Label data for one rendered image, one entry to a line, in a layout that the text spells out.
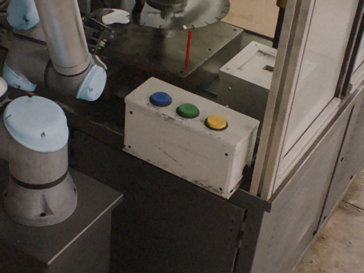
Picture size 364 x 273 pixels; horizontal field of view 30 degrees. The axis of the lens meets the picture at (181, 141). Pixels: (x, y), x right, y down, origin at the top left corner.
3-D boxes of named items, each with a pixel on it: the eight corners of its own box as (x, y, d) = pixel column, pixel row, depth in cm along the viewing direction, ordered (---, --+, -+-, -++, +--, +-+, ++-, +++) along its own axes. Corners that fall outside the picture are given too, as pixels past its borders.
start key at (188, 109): (200, 114, 147) (201, 107, 146) (190, 123, 144) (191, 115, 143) (184, 108, 148) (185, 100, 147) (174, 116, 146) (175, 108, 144)
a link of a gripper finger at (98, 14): (115, 23, 165) (89, 36, 160) (110, 20, 165) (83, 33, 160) (115, 5, 161) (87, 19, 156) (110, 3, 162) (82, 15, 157)
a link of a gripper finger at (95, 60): (107, 83, 167) (98, 58, 159) (91, 73, 170) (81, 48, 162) (116, 75, 168) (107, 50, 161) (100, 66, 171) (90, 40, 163)
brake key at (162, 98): (173, 103, 150) (173, 95, 148) (162, 111, 147) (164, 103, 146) (157, 96, 151) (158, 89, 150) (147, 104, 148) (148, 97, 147)
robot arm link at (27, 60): (37, 95, 139) (52, 44, 138) (-9, 80, 142) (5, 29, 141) (54, 98, 146) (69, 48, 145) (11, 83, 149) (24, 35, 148)
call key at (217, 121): (228, 126, 144) (229, 119, 143) (219, 135, 142) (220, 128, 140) (212, 119, 146) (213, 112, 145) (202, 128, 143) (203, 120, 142)
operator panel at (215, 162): (249, 173, 155) (260, 120, 145) (227, 199, 147) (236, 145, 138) (148, 128, 165) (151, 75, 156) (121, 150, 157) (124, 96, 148)
